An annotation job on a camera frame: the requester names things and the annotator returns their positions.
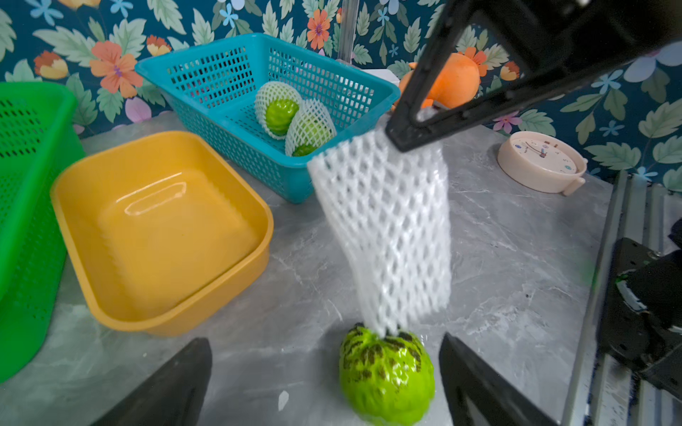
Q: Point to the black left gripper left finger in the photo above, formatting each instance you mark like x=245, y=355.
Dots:
x=173, y=395

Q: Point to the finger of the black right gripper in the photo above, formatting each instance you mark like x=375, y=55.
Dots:
x=556, y=46

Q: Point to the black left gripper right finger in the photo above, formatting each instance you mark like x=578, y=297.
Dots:
x=468, y=380

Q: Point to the dark speckled custard apple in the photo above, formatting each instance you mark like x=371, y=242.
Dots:
x=386, y=380

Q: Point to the light green custard apple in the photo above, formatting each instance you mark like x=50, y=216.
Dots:
x=279, y=115

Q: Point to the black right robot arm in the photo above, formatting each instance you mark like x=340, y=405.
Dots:
x=561, y=46

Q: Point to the orange toy duck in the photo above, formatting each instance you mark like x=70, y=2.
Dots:
x=457, y=84

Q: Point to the round beige clock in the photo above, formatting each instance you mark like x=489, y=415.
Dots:
x=542, y=163

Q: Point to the yellow plastic tub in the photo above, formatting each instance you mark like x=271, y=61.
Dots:
x=162, y=232

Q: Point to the green plastic basket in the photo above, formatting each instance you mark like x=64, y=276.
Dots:
x=38, y=143

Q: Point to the teal plastic basket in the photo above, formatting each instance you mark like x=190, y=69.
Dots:
x=213, y=87

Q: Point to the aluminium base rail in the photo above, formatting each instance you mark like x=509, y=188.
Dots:
x=628, y=365

